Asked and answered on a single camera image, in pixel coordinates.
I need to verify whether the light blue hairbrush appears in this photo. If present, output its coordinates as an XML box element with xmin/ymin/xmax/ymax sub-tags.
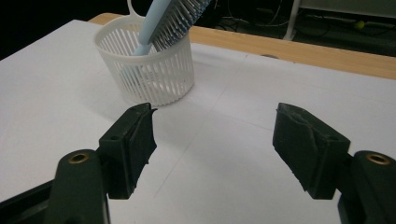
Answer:
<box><xmin>132</xmin><ymin>0</ymin><xmax>213</xmax><ymax>58</ymax></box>

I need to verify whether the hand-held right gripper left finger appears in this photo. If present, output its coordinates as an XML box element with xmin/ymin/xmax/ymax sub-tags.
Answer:
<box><xmin>98</xmin><ymin>102</ymin><xmax>158</xmax><ymax>200</ymax></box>

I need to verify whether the pale grey panel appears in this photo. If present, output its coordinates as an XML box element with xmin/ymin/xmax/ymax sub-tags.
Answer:
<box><xmin>299</xmin><ymin>0</ymin><xmax>396</xmax><ymax>20</ymax></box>

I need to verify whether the white slotted plastic basket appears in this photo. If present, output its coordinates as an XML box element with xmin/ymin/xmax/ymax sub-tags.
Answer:
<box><xmin>92</xmin><ymin>0</ymin><xmax>195</xmax><ymax>107</ymax></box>

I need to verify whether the white stand pole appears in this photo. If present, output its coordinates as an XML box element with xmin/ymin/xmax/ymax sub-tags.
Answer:
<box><xmin>282</xmin><ymin>0</ymin><xmax>303</xmax><ymax>41</ymax></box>

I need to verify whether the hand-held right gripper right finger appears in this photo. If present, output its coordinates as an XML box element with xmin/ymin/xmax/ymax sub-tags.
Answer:
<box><xmin>272</xmin><ymin>102</ymin><xmax>351</xmax><ymax>200</ymax></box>

